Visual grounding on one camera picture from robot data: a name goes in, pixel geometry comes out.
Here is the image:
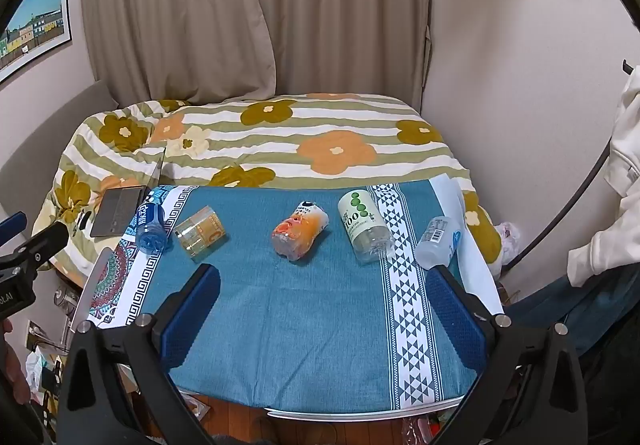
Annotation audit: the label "clear bottle white label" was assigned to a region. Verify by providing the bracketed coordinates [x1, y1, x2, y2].
[414, 216, 464, 270]

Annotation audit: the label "white hooded sweatshirt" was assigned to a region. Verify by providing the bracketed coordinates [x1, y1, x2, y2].
[567, 72, 640, 289]

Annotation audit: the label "blue jeans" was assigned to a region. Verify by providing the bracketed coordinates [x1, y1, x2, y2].
[505, 270, 640, 357]

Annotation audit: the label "person's left hand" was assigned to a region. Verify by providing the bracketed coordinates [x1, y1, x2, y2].
[0, 319, 32, 407]

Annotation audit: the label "green dotted label bottle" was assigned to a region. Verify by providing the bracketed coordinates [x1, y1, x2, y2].
[337, 190, 394, 266]

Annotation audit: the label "white sheet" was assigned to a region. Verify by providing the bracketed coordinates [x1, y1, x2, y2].
[430, 175, 506, 317]

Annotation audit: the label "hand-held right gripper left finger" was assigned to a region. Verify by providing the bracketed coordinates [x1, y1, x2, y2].
[57, 264, 223, 445]

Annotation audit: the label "beige curtain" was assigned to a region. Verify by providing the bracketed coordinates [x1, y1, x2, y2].
[80, 0, 279, 108]
[245, 0, 434, 102]

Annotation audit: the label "black metal hoop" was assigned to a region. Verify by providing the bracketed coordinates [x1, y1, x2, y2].
[501, 137, 614, 272]

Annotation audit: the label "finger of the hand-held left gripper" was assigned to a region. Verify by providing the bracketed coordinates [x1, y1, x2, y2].
[0, 221, 69, 276]
[0, 211, 29, 242]

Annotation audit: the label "blue label plastic bottle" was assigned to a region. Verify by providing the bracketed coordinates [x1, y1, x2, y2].
[135, 202, 174, 256]

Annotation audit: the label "teal patterned tablecloth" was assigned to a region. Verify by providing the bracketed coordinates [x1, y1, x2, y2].
[87, 180, 482, 412]

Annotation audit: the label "wall poster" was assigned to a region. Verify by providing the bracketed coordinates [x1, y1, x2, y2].
[0, 0, 74, 86]

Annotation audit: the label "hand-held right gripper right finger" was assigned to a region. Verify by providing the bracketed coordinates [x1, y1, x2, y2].
[425, 265, 584, 445]

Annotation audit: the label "grey laptop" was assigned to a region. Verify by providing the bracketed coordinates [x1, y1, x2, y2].
[90, 147, 167, 239]

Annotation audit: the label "floral striped blanket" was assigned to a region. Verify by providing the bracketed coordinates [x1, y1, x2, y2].
[32, 92, 504, 277]

